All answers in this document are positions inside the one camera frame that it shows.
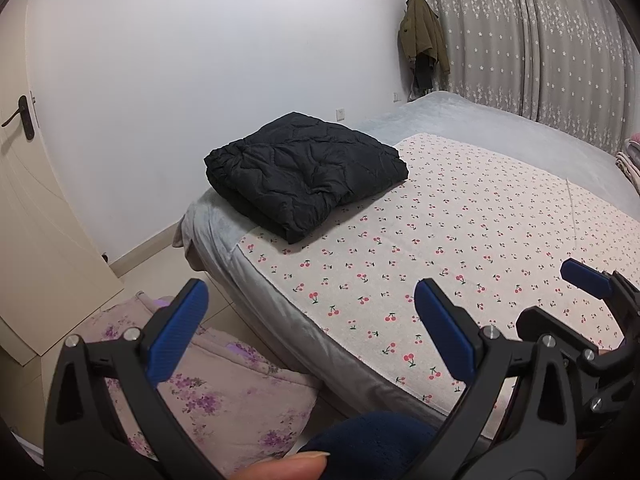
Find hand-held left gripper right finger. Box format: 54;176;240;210
415;278;581;480

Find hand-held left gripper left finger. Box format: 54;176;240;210
42;278;226;480

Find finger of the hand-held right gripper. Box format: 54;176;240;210
515;306;640;413
560;258;640;343

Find black quilted jacket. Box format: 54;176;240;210
203;112;410;245

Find person's left hand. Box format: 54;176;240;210
227;451;332;480

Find purple floral quilt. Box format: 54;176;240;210
65;290;323;476

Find cherry print bed sheet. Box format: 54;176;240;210
239;132;640;441

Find stack of folded cloths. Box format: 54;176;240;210
615;140;640;191

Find person's dark blue clothing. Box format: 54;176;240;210
298;411;441;480

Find cream door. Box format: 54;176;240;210
0;0;125;366

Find grey star print curtain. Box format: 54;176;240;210
410;0;640;156

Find hanging dark pants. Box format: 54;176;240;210
410;52;439;95

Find hanging olive jacket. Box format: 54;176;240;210
397;0;452;77

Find dark door handle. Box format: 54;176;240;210
1;95;35;140

